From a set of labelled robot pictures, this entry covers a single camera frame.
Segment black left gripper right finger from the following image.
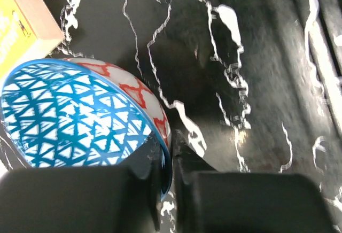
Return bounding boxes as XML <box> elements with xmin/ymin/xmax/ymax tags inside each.
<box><xmin>172</xmin><ymin>130</ymin><xmax>335</xmax><ymax>232</ymax></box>

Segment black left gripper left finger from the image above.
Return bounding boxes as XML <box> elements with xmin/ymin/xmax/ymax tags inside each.
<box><xmin>1</xmin><ymin>134</ymin><xmax>162</xmax><ymax>232</ymax></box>

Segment blue triangle patterned bowl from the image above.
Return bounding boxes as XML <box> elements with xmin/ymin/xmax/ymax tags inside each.
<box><xmin>1</xmin><ymin>58</ymin><xmax>172</xmax><ymax>195</ymax></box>

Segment orange green paperback book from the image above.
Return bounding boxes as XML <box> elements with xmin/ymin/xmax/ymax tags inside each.
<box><xmin>1</xmin><ymin>0</ymin><xmax>64</xmax><ymax>79</ymax></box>

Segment wire dish rack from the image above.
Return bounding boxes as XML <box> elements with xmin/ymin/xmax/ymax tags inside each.
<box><xmin>304</xmin><ymin>0</ymin><xmax>341</xmax><ymax>125</ymax></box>

